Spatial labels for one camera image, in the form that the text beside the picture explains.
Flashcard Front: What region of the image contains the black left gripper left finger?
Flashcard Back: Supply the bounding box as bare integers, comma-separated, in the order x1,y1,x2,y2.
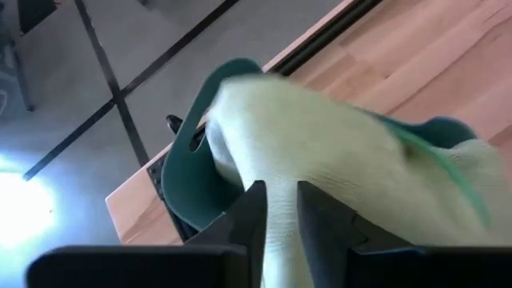
185,179,268,288

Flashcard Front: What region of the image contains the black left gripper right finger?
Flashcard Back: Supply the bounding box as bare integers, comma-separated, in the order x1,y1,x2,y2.
297,180,414,288

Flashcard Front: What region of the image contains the large pale green microfiber towel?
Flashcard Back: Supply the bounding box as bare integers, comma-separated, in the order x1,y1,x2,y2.
204,74,491,288

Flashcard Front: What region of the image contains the teal plastic basket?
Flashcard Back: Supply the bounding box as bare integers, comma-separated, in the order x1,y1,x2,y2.
160,58,492,232

